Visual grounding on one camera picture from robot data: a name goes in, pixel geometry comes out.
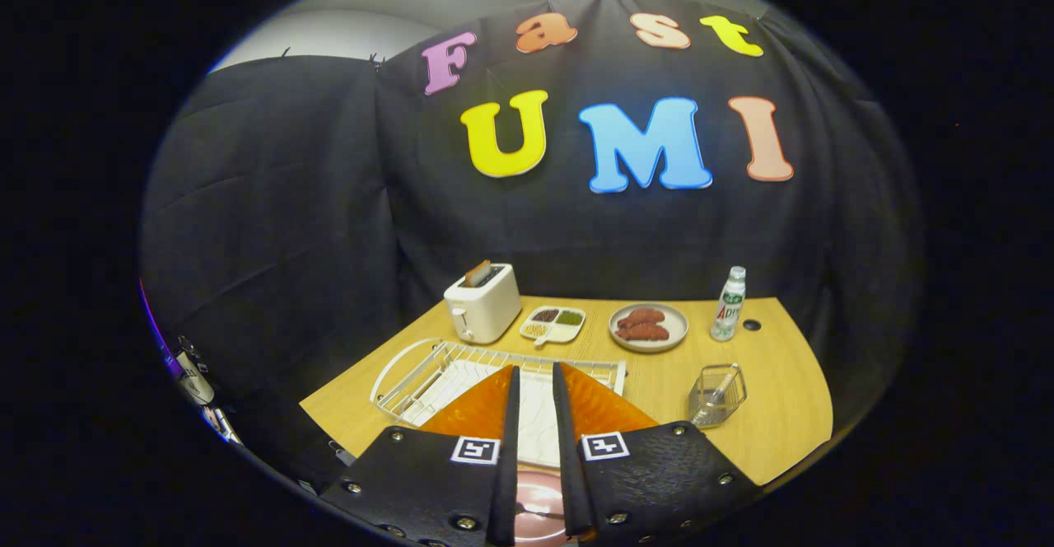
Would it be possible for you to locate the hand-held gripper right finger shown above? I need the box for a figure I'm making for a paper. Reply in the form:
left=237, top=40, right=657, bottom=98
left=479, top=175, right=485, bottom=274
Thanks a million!
left=550, top=361, right=764, bottom=547

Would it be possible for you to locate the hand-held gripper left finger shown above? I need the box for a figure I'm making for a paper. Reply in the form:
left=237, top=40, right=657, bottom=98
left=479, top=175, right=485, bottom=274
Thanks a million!
left=318, top=364, right=522, bottom=547

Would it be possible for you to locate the pink plate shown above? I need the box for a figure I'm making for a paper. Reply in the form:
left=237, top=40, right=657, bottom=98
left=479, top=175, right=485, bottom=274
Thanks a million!
left=512, top=469, right=577, bottom=544

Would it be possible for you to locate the white wire dish rack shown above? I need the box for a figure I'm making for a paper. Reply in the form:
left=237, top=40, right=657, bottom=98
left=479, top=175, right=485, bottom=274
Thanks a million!
left=370, top=338, right=627, bottom=470

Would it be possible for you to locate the metal wire basket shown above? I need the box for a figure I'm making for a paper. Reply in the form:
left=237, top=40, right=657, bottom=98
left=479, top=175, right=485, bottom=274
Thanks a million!
left=688, top=363, right=748, bottom=429

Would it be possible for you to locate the white divided dish with beans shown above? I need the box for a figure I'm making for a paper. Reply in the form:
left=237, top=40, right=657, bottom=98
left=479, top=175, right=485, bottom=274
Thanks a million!
left=519, top=306, right=586, bottom=348

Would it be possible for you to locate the beige plate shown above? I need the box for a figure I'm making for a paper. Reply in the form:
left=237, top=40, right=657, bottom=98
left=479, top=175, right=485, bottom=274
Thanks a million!
left=609, top=302, right=689, bottom=354

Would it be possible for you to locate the white toaster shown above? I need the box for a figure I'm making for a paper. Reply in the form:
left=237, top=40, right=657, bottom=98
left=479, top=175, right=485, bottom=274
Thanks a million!
left=444, top=263, right=523, bottom=345

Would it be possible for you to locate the white bottle with green label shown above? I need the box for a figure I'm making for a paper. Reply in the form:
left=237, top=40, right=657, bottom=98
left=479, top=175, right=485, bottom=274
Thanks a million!
left=711, top=266, right=747, bottom=342

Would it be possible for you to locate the metal clamp with white tag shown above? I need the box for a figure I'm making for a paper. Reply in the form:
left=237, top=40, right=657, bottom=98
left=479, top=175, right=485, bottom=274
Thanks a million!
left=169, top=337, right=244, bottom=445

